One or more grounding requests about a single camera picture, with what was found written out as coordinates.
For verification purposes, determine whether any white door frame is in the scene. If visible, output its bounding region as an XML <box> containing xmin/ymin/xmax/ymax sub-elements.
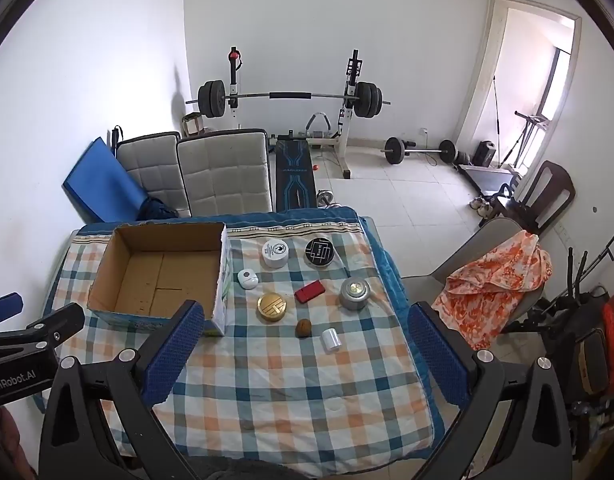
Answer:
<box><xmin>457</xmin><ymin>0</ymin><xmax>582</xmax><ymax>181</ymax></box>

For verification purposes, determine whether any dark wooden chair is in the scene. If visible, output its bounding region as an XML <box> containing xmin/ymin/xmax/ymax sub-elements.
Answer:
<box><xmin>489</xmin><ymin>161</ymin><xmax>576</xmax><ymax>236</ymax></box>

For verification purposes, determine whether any orange floral cloth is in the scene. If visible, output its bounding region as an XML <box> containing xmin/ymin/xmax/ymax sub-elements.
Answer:
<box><xmin>432</xmin><ymin>231</ymin><xmax>552</xmax><ymax>351</ymax></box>

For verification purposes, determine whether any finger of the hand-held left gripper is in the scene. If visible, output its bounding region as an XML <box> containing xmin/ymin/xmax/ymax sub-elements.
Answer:
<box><xmin>0</xmin><ymin>292</ymin><xmax>24</xmax><ymax>327</ymax></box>
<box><xmin>0</xmin><ymin>302</ymin><xmax>86</xmax><ymax>358</ymax></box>

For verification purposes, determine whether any silver round tin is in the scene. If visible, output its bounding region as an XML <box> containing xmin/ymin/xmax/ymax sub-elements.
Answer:
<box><xmin>339</xmin><ymin>277</ymin><xmax>372</xmax><ymax>311</ymax></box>

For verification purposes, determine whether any red rectangular box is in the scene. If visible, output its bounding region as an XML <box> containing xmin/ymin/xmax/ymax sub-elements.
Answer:
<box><xmin>294</xmin><ymin>282</ymin><xmax>325</xmax><ymax>305</ymax></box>

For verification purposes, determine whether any large white quilted chair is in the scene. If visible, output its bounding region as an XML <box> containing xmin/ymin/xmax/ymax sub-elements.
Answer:
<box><xmin>176</xmin><ymin>128</ymin><xmax>275</xmax><ymax>217</ymax></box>

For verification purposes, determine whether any black metal frame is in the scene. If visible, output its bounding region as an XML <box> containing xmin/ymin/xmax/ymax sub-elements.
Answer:
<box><xmin>532</xmin><ymin>227</ymin><xmax>614</xmax><ymax>333</ymax></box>

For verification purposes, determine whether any long barbell with black plates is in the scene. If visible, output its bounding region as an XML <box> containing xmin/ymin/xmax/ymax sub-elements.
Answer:
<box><xmin>185</xmin><ymin>80</ymin><xmax>392</xmax><ymax>120</ymax></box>

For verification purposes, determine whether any white squat rack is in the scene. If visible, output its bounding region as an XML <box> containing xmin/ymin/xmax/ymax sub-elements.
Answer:
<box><xmin>227</xmin><ymin>47</ymin><xmax>365</xmax><ymax>180</ymax></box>

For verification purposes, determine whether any black bag with tan trim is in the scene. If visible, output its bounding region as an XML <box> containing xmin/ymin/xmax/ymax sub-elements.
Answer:
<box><xmin>564</xmin><ymin>327</ymin><xmax>612</xmax><ymax>402</ymax></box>

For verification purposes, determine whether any folding exercise machine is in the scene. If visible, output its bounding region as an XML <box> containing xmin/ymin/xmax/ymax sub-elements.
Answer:
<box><xmin>502</xmin><ymin>110</ymin><xmax>550</xmax><ymax>171</ymax></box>

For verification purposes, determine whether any grey ab trainer frame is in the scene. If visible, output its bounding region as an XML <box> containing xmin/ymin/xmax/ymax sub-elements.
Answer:
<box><xmin>306</xmin><ymin>112</ymin><xmax>334</xmax><ymax>141</ymax></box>

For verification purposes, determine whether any white round tin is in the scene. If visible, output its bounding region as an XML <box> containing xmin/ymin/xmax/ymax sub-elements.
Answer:
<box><xmin>261</xmin><ymin>239</ymin><xmax>290</xmax><ymax>268</ymax></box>

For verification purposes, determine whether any grey upholstered chair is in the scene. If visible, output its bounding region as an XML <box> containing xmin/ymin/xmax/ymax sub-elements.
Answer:
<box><xmin>402</xmin><ymin>217</ymin><xmax>552</xmax><ymax>351</ymax></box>

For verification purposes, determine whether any window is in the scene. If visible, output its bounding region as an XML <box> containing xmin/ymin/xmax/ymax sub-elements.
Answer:
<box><xmin>537</xmin><ymin>45</ymin><xmax>572</xmax><ymax>126</ymax></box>

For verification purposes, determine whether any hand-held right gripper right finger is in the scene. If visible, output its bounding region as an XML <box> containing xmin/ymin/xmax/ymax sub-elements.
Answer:
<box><xmin>408</xmin><ymin>302</ymin><xmax>588</xmax><ymax>480</ymax></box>

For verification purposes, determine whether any black treadmill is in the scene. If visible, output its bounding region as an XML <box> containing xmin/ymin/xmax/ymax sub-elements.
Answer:
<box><xmin>457</xmin><ymin>162</ymin><xmax>520</xmax><ymax>198</ymax></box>

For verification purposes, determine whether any cardboard box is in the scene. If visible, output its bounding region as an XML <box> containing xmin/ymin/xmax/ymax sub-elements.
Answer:
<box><xmin>87</xmin><ymin>221</ymin><xmax>233</xmax><ymax>337</ymax></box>

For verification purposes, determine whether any checked blanket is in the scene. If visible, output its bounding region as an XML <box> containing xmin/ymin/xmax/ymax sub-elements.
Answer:
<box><xmin>41</xmin><ymin>205</ymin><xmax>445</xmax><ymax>478</ymax></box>

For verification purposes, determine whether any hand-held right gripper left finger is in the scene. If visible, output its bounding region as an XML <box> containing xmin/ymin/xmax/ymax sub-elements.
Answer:
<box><xmin>38</xmin><ymin>300</ymin><xmax>205</xmax><ymax>480</ymax></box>

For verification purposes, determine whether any black weight bench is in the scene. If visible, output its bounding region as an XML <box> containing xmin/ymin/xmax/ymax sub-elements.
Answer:
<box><xmin>273</xmin><ymin>139</ymin><xmax>319</xmax><ymax>211</ymax></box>

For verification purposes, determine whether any small white quilted chair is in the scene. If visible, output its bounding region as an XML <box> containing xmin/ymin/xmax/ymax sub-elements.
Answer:
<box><xmin>116</xmin><ymin>131</ymin><xmax>190</xmax><ymax>218</ymax></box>

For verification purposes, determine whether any blue exercise mat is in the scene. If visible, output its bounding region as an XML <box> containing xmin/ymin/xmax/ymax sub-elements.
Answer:
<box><xmin>62</xmin><ymin>137</ymin><xmax>153</xmax><ymax>223</ymax></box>

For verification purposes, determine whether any short barbell with black plates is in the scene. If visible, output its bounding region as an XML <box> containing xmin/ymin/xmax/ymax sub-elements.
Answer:
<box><xmin>383</xmin><ymin>136</ymin><xmax>458</xmax><ymax>166</ymax></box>

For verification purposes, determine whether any black round tin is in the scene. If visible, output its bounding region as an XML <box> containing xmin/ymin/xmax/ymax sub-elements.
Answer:
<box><xmin>305</xmin><ymin>237</ymin><xmax>334</xmax><ymax>267</ymax></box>

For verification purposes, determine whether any gold round tin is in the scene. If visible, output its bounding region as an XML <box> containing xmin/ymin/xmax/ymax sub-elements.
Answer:
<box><xmin>257</xmin><ymin>292</ymin><xmax>287</xmax><ymax>322</ymax></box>

